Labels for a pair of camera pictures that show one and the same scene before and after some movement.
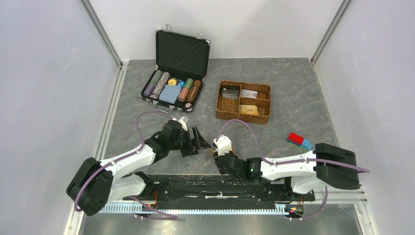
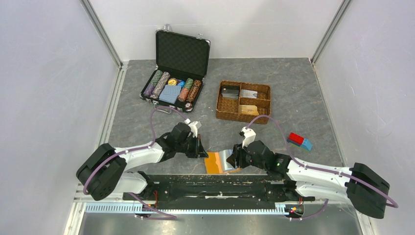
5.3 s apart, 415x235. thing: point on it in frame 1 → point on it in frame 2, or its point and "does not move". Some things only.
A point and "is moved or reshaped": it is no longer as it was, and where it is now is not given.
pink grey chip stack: (160, 85) does not move
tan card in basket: (248, 109) does not move
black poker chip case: (181, 61) does not move
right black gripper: (230, 153) → (237, 155)
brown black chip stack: (194, 90) does not move
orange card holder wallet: (233, 149) is moved or reshaped
